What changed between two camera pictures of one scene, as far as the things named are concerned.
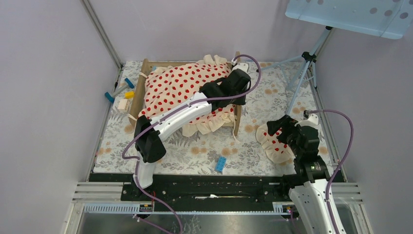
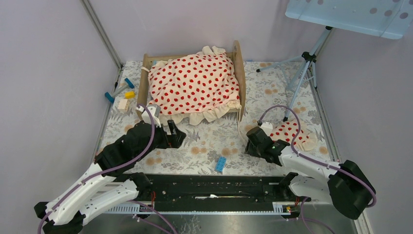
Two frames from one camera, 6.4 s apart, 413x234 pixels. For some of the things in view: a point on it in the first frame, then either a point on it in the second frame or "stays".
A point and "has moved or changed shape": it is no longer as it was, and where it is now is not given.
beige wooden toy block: (122, 105) stays
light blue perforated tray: (385, 18) stays
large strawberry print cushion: (166, 85) has moved or changed shape
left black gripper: (239, 101) -> (173, 140)
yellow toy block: (128, 95) stays
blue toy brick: (220, 164) stays
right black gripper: (286, 122) -> (249, 149)
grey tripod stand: (308, 57) stays
